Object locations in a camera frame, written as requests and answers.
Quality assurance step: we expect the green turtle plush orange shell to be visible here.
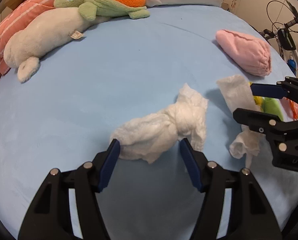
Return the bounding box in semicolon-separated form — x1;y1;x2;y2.
53;0;151;22

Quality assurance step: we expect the blue water bottle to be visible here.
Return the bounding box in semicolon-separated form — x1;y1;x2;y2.
287;58;297;75

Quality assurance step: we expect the white and blue bicycle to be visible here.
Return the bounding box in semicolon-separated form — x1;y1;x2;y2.
259;0;298;80

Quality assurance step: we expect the white seal plush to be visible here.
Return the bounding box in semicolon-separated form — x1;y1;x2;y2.
3;6;110;83

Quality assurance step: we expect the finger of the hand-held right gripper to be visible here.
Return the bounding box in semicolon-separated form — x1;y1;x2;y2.
233;107;298;140
250;76;298;109

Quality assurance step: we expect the black bicycle frame bag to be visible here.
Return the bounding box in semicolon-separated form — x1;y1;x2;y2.
277;29;296;51

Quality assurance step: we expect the large white tissue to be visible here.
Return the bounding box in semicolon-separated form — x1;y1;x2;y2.
110;83;209;165

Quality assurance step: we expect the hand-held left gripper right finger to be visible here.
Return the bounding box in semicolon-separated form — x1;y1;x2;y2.
179;137;282;240

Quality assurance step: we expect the pink plastic wrapper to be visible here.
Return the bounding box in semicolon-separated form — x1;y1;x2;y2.
284;97;298;120

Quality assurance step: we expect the pink fabric pouch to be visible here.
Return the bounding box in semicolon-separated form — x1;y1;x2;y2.
216;29;273;77

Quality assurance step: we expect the long white tissue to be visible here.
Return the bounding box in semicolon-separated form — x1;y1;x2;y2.
216;74;262;168

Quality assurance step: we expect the pink striped pillow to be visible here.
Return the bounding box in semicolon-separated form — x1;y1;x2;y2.
0;0;99;75

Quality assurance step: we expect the green fabric piece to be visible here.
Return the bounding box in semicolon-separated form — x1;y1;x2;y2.
261;97;285;122

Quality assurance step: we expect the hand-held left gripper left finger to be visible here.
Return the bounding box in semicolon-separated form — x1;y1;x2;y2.
18;139;121;240

